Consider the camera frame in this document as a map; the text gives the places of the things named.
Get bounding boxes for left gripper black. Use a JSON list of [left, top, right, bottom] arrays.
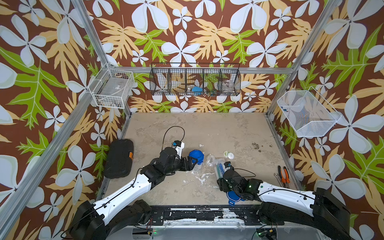
[[163, 155, 198, 175]]

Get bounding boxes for green toothbrush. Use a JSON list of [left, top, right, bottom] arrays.
[[217, 163, 226, 179]]

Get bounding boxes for small round white jar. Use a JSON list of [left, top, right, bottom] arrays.
[[227, 152, 235, 160]]

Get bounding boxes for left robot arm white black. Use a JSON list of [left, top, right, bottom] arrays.
[[68, 147, 198, 240]]

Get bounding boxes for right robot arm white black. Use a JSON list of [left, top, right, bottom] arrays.
[[217, 169, 351, 240]]

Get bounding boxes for metal wrench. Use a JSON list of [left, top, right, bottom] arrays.
[[274, 173, 284, 187]]

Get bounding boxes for black tool case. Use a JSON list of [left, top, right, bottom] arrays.
[[104, 139, 134, 179]]

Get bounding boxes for blue item in basket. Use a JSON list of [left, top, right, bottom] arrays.
[[192, 87, 203, 95]]

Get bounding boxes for white mesh basket right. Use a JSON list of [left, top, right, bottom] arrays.
[[277, 87, 342, 138]]

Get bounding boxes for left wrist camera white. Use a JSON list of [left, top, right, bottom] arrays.
[[172, 140, 185, 158]]

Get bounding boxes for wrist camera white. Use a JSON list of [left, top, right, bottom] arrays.
[[224, 162, 232, 169], [172, 140, 185, 158]]

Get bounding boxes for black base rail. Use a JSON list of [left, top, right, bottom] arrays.
[[143, 206, 286, 226]]

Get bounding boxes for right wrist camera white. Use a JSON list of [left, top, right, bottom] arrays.
[[224, 162, 232, 169]]

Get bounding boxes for left camera cable black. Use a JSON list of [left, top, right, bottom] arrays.
[[161, 126, 186, 150]]

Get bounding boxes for orange handled pliers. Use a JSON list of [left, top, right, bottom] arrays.
[[278, 166, 291, 186]]

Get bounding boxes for black wire basket back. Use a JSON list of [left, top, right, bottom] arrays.
[[149, 63, 241, 97]]

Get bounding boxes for white wire basket left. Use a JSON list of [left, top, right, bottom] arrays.
[[88, 64, 136, 109]]

